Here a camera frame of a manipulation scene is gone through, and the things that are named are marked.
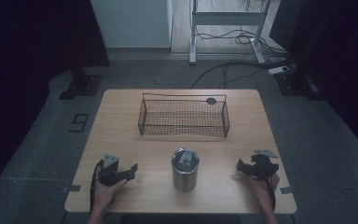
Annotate tangled black floor cables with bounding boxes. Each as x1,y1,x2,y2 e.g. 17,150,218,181
195,27,293,59

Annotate white desk frame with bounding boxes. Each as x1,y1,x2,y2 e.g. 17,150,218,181
188,0,273,65

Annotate person's left hand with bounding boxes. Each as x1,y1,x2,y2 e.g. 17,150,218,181
92,178,129,214

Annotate black wire mesh basket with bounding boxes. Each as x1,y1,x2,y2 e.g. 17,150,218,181
137,92,231,139

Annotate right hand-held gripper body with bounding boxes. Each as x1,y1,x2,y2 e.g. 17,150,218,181
247,148,281,181

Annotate white cabinet panel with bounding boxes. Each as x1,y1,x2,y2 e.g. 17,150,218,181
89,0,174,49

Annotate long black floor cable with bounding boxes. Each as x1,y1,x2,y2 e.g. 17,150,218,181
190,59,295,91

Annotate dark curtain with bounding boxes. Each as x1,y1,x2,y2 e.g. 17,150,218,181
269,0,358,164
0,0,111,208

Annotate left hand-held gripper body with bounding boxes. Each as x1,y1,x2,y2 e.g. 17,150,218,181
98,153,129,188

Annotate white power strip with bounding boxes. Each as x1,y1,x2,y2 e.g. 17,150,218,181
268,64,291,77

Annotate stainless steel tumbler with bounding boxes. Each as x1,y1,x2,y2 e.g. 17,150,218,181
171,147,200,192

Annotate black stand base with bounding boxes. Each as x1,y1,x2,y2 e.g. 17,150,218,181
273,68,325,101
58,65,104,101

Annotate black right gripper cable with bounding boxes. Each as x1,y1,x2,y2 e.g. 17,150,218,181
260,161,278,212

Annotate person's right hand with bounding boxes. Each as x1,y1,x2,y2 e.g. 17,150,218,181
247,173,282,203

